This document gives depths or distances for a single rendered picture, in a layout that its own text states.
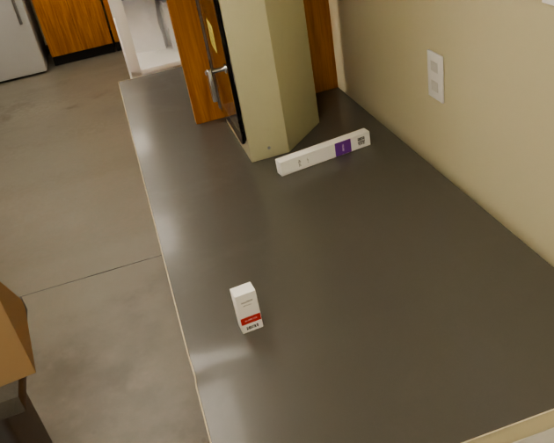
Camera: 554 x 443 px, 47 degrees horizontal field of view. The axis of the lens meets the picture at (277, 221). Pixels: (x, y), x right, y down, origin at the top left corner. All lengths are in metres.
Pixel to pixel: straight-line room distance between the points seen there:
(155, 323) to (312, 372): 1.78
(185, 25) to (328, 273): 1.00
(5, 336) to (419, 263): 0.79
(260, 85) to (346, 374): 0.88
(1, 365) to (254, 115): 0.89
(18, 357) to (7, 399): 0.07
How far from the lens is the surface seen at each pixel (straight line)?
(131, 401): 2.54
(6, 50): 6.70
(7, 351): 1.27
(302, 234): 1.45
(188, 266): 1.42
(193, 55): 2.05
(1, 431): 1.42
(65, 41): 6.78
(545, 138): 1.29
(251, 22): 1.67
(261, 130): 1.76
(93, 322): 2.97
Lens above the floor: 1.74
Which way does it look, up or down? 32 degrees down
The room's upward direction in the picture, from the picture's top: 11 degrees counter-clockwise
